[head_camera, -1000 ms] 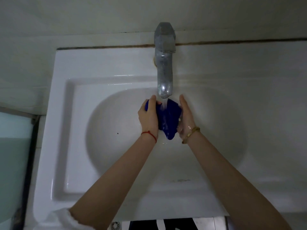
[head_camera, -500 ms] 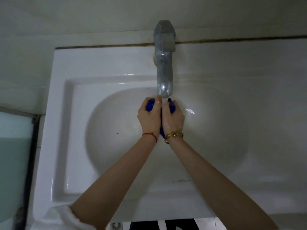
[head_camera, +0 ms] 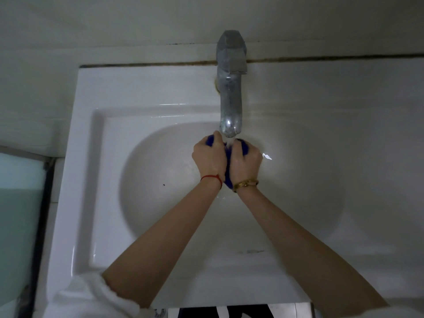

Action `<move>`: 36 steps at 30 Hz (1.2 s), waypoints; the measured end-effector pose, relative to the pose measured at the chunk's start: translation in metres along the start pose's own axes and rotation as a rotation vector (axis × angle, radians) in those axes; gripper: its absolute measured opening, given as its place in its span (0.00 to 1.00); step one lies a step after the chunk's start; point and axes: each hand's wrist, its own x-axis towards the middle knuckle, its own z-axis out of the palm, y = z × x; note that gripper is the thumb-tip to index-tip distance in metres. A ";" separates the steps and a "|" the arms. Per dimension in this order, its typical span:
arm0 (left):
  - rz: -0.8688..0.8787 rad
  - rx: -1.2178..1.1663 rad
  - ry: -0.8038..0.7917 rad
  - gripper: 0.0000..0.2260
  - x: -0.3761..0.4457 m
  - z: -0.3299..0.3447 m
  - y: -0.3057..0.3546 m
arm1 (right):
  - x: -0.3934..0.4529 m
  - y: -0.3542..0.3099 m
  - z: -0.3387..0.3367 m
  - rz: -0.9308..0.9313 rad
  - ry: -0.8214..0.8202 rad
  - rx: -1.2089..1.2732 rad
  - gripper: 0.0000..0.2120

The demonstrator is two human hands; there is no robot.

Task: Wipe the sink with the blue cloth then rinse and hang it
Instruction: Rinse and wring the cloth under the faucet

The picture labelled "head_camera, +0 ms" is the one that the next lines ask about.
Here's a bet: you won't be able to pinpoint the person's right hand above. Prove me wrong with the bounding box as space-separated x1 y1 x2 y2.
228 138 264 190

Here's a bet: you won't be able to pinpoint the person's left hand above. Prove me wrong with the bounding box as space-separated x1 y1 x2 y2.
192 130 228 181

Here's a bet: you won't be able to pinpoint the blue cloth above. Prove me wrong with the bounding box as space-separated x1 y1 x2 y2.
205 135 250 193

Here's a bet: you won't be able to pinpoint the person's left forearm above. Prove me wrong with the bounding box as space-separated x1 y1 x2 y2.
101 177 222 309

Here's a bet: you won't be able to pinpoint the person's right forearm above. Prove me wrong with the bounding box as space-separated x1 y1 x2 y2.
236 185 389 317

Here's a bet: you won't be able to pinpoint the white ceramic sink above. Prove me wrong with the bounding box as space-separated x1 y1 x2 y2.
44 59 424 312

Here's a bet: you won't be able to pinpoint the chrome faucet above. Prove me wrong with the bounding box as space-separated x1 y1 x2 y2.
215 30 248 139

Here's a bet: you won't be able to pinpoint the dark trousers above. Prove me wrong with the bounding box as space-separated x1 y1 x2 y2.
178 305 275 318

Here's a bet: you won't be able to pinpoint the white fluffy sleeve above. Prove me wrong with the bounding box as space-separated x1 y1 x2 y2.
50 271 159 318

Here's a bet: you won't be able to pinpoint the frosted glass panel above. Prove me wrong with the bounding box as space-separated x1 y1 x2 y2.
0 146 50 307

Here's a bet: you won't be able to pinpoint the gold bracelet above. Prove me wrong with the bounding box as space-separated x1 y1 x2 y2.
232 179 259 192

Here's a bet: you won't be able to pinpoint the red string bracelet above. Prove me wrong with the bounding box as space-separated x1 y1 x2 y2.
200 175 223 190

